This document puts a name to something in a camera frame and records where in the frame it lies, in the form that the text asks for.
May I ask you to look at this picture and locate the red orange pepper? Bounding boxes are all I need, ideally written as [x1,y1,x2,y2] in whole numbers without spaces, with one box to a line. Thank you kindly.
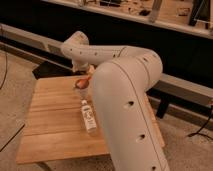
[75,77,90,89]

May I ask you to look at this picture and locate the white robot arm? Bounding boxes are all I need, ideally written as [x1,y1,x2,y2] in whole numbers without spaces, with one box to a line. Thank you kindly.
[61,31,170,171]

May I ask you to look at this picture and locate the clear plastic bottle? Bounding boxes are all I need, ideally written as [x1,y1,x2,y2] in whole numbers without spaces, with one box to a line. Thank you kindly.
[81,100,97,134]

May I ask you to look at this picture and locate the wooden table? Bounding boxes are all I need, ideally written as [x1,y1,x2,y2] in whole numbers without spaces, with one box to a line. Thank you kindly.
[15,75,166,165]

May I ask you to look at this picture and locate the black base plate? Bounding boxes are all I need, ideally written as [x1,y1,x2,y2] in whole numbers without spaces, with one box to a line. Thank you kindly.
[32,62,72,79]

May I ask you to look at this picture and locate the black cable left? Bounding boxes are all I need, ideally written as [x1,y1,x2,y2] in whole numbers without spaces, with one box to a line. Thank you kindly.
[0,49,26,153]

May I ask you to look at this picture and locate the black cable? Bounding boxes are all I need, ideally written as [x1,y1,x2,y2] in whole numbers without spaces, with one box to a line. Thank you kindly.
[187,105,213,138]
[0,49,26,153]

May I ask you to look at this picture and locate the grey metal rail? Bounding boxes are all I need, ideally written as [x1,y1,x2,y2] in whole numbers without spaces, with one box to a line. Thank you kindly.
[0,23,213,108]

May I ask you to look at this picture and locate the black cable right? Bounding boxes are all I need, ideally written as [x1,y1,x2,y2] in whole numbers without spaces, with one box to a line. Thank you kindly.
[187,105,213,138]

